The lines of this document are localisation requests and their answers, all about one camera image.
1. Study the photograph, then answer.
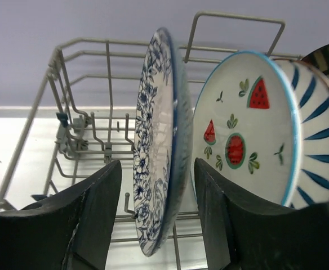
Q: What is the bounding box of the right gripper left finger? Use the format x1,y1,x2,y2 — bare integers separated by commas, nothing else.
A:
0,161,122,269

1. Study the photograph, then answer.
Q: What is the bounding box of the blue striped white plate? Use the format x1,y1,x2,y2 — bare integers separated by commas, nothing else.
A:
275,58,329,209

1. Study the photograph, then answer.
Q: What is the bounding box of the grey wire dish rack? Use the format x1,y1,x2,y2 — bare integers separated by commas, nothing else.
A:
0,11,303,270

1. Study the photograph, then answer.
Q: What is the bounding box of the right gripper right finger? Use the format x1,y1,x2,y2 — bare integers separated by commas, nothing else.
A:
194,158,329,269

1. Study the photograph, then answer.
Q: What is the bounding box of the blue floral white plate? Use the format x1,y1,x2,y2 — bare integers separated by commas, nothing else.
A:
133,27,193,257

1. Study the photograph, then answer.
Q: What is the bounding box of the watermelon pattern white plate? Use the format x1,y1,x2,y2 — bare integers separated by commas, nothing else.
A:
192,51,301,206

